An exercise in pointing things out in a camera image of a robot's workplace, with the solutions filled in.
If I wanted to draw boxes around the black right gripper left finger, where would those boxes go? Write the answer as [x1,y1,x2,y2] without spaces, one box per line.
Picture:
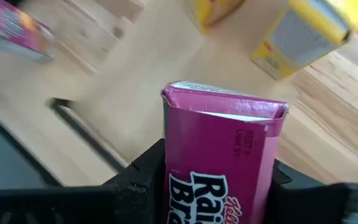
[0,139,167,224]

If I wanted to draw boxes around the purple Raisin Bran cereal box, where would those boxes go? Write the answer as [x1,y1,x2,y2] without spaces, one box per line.
[161,80,289,224]
[0,0,55,62]

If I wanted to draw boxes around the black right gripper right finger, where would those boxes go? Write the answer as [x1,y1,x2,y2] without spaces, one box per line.
[264,159,358,224]

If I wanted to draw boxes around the yellow Corn Pops cereal box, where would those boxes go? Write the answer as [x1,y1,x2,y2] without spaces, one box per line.
[183,0,247,34]
[250,0,358,81]

